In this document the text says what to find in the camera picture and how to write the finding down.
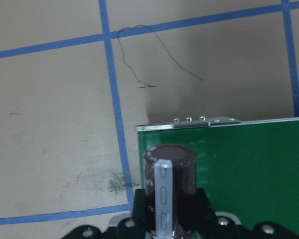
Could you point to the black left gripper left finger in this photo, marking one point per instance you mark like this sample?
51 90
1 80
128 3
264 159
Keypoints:
135 226

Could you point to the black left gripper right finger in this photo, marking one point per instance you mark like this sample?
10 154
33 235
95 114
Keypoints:
203 216

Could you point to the black cylindrical capacitor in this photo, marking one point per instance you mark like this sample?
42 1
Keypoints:
170 185

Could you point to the green conveyor belt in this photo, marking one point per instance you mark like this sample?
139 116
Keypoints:
248 168

